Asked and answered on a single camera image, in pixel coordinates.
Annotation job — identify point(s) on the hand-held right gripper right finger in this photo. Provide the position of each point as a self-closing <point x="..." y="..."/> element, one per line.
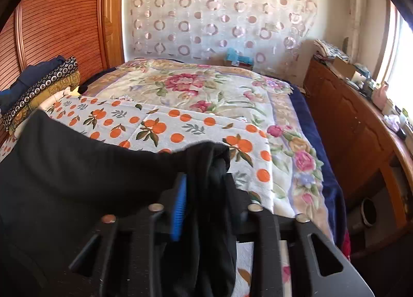
<point x="259" y="231"/>

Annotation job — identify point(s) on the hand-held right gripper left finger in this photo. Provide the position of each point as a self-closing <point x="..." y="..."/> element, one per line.
<point x="179" y="210"/>

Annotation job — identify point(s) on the black printed t-shirt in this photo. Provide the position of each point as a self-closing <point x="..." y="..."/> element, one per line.
<point x="80" y="171"/>

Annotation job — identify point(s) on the stack of folded clothes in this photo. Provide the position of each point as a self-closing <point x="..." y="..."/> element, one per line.
<point x="45" y="85"/>

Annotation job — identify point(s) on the dark red cloth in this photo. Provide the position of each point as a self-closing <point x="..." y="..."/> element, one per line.
<point x="347" y="243"/>

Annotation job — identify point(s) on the navy blue blanket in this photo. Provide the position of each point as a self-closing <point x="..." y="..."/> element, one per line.
<point x="322" y="155"/>

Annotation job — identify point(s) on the grey round bin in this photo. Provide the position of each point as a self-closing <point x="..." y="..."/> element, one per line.
<point x="369" y="211"/>

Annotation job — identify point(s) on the floral bed sheet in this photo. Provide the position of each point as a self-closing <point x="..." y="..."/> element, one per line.
<point x="200" y="87"/>

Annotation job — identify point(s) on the long wooden cabinet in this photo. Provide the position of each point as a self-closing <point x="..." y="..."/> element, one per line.
<point x="348" y="129"/>

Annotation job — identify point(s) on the yellow and black cloth item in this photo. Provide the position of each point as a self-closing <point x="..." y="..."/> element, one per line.
<point x="78" y="90"/>

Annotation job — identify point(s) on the blue plastic object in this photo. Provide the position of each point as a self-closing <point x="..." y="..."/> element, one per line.
<point x="238" y="56"/>

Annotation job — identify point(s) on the white folded garment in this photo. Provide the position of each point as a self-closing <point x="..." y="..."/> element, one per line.
<point x="59" y="94"/>

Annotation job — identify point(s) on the white crumpled tissue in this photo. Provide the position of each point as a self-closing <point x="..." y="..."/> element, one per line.
<point x="392" y="122"/>

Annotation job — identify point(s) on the small black box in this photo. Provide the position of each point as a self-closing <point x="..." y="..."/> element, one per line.
<point x="402" y="132"/>

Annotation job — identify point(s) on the yellow patterned folded garment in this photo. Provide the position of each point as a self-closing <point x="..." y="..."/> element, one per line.
<point x="55" y="89"/>

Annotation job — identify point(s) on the white bottle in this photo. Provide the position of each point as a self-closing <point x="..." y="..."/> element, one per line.
<point x="403" y="119"/>

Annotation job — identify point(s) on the pink bottle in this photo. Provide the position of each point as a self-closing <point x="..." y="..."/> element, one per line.
<point x="380" y="94"/>

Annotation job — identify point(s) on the cardboard box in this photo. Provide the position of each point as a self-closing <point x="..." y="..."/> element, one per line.
<point x="343" y="67"/>

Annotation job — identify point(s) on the stack of patterned cloths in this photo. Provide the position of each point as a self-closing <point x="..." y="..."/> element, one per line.
<point x="329" y="50"/>

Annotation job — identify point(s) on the navy folded garment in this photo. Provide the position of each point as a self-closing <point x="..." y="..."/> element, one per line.
<point x="32" y="81"/>

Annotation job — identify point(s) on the sheer curtain with circles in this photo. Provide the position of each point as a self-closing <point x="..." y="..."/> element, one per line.
<point x="219" y="10"/>

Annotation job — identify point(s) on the wooden framed window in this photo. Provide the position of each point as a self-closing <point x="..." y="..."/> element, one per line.
<point x="400" y="58"/>

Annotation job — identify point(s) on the brown slatted wooden wardrobe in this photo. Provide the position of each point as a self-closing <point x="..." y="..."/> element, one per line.
<point x="64" y="10"/>

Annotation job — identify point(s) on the white patterned window curtain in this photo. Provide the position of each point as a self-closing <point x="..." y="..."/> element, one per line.
<point x="355" y="10"/>

